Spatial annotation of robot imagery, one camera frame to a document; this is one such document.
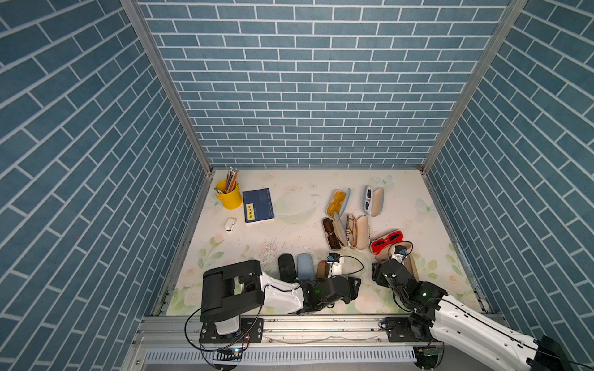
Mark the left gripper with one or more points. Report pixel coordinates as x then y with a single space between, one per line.
350 294

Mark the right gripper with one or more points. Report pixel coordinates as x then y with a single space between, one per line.
377 274

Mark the plaid beige glasses case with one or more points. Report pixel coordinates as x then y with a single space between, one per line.
322 270

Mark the light blue denim case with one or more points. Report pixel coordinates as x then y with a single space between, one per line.
305 268

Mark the black glasses case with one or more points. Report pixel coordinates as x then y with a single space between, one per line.
287 270

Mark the beige case purple glasses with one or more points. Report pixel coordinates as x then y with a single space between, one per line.
410 266

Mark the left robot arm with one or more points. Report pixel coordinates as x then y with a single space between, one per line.
233 290

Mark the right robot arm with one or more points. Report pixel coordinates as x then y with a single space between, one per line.
435 314

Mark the flag pattern glasses case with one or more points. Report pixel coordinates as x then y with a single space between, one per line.
364 238

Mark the grey case tortoise sunglasses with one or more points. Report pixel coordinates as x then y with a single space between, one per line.
340 230

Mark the light blue case white sunglasses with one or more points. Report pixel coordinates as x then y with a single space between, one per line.
378 201

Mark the blue case yellow glasses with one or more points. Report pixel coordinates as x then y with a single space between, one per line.
348 193

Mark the yellow tinted glasses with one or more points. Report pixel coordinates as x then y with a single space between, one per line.
336 203

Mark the tortoise brown sunglasses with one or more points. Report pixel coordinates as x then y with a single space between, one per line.
332 239

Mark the dark blue book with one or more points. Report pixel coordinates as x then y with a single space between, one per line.
258 206

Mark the yellow pencil cup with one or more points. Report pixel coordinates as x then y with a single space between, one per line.
230 200

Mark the coloured pencils bundle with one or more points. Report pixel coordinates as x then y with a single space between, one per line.
231 180

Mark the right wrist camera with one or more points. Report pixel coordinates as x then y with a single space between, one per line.
401 251

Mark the red frame sunglasses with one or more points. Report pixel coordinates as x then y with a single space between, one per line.
381 243

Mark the thin amber frame glasses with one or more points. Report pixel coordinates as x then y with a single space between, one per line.
351 231

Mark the white frame sunglasses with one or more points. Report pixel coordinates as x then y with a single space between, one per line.
368 200

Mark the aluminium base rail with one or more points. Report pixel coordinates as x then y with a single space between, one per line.
320 342

